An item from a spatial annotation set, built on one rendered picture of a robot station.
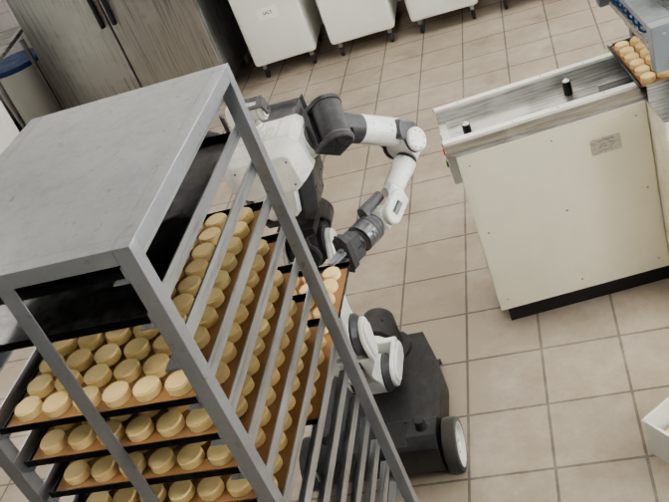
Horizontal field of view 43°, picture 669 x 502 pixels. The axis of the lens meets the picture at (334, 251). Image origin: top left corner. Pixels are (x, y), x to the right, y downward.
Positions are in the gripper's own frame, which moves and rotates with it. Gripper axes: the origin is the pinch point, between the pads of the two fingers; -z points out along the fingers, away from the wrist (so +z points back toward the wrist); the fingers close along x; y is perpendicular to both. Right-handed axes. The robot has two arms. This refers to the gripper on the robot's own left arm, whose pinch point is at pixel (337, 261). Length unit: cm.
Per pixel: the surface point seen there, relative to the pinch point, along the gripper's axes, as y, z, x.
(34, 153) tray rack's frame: 2, -64, 76
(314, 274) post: 25.6, -29.3, 23.4
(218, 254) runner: 40, -59, 54
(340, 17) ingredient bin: -284, 329, -69
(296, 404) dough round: 34, -55, 8
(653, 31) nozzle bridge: 49, 113, 14
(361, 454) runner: 30, -41, -25
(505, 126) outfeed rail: -2, 98, -14
